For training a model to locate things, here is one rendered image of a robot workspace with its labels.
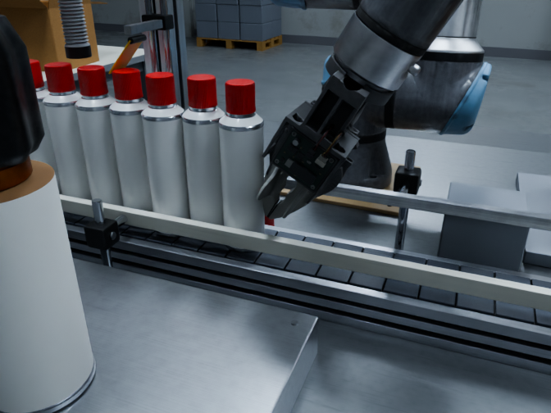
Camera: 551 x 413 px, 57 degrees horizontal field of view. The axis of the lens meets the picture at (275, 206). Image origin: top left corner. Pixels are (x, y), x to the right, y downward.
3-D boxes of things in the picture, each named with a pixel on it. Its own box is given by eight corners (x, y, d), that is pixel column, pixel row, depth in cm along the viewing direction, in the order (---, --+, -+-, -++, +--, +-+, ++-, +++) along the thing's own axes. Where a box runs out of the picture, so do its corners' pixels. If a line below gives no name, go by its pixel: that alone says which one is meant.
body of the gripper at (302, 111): (256, 159, 52) (316, 58, 45) (284, 134, 59) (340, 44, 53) (316, 203, 52) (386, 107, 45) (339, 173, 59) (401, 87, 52)
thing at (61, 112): (56, 211, 73) (25, 65, 64) (82, 197, 77) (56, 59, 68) (86, 218, 71) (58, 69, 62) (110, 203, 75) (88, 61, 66)
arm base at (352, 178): (300, 188, 91) (302, 134, 86) (319, 158, 104) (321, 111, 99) (386, 198, 87) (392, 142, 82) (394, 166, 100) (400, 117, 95)
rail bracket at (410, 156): (377, 285, 65) (390, 165, 58) (387, 256, 71) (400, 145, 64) (403, 290, 64) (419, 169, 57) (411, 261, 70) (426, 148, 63)
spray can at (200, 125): (183, 233, 67) (168, 76, 58) (212, 220, 71) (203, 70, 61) (209, 247, 64) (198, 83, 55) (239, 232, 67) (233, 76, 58)
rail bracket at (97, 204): (94, 288, 65) (78, 203, 59) (109, 275, 67) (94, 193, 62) (116, 293, 64) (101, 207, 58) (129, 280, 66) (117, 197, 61)
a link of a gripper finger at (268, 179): (231, 217, 58) (267, 157, 53) (252, 197, 63) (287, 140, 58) (252, 233, 58) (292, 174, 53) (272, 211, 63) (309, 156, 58)
